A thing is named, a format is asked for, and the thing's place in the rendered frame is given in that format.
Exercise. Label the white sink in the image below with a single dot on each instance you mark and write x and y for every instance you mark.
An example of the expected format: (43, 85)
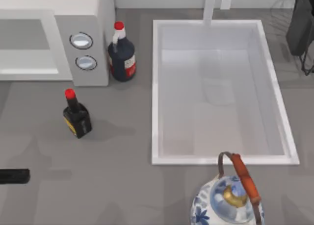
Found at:
(216, 95)

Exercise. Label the large dark red-capped bottle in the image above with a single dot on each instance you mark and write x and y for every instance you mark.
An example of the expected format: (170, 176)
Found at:
(121, 60)

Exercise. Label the tall white tap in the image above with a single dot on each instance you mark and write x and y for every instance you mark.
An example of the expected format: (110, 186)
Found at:
(209, 7)

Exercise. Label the small black red-capped bottle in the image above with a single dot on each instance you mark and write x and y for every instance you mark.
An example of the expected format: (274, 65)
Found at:
(77, 118)

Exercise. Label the round microwave knob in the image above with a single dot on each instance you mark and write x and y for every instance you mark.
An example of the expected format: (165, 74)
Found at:
(81, 40)
(86, 62)

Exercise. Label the blue and white teapot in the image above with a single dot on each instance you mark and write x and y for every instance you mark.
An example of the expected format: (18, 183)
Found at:
(228, 198)

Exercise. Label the white wall socket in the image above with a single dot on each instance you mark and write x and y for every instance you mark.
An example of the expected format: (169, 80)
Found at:
(225, 2)

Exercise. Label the pale microwave oven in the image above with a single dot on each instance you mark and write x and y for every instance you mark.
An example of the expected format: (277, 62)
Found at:
(29, 51)

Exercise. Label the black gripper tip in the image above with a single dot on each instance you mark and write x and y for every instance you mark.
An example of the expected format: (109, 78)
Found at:
(14, 176)

